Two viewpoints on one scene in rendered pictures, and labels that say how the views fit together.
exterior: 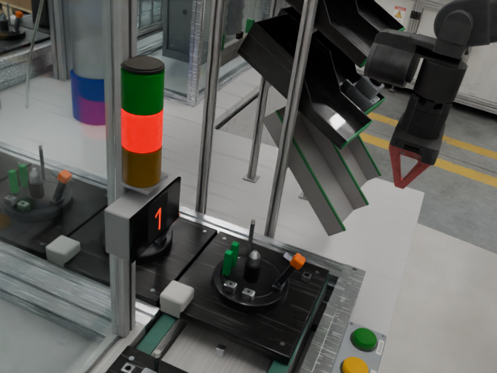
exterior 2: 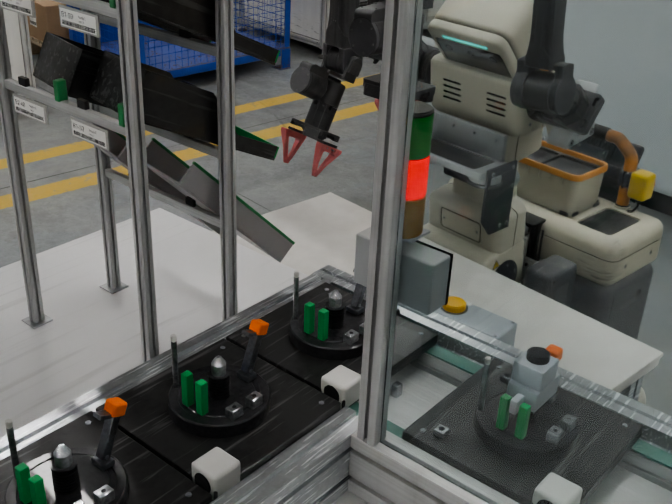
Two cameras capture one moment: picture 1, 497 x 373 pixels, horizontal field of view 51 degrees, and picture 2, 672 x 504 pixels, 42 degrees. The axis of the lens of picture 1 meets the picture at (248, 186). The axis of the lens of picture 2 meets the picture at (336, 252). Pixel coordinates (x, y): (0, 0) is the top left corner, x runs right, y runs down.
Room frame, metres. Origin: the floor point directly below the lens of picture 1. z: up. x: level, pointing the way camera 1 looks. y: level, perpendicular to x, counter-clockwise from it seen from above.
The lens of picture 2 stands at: (0.32, 1.06, 1.72)
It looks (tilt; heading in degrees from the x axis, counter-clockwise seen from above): 28 degrees down; 290
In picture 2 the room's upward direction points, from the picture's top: 3 degrees clockwise
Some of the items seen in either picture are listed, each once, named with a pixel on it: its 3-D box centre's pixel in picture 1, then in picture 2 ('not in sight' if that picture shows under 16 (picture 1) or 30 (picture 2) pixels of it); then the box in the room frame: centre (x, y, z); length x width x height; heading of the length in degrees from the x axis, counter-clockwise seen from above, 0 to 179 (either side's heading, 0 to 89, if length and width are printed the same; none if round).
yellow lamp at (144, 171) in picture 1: (141, 161); not in sight; (0.57, 0.14, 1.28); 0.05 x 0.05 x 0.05
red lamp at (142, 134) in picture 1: (142, 126); not in sight; (0.57, 0.14, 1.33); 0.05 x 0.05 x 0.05
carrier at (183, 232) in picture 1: (135, 223); (218, 380); (0.79, 0.20, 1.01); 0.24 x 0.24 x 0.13; 71
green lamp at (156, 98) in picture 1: (142, 87); not in sight; (0.57, 0.14, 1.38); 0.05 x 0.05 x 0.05
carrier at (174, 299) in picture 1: (252, 267); (334, 312); (0.71, -0.03, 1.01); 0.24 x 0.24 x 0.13; 71
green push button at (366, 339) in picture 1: (364, 340); not in sight; (0.62, -0.23, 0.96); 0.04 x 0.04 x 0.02
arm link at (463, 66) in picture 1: (435, 76); not in sight; (0.69, -0.23, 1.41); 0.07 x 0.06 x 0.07; 67
